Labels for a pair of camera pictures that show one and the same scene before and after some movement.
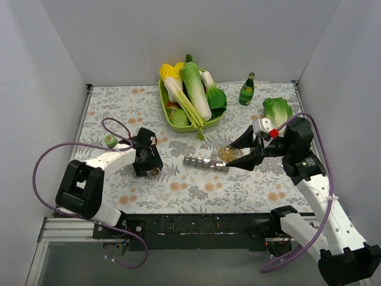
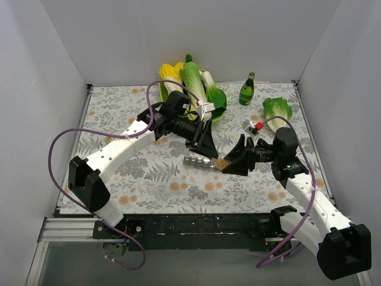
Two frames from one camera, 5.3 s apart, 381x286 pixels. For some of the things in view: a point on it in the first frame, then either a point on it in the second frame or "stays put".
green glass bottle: (246, 91) stays put
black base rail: (188, 232) stays put
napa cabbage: (196, 88) stays put
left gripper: (152, 168) -> (199, 134)
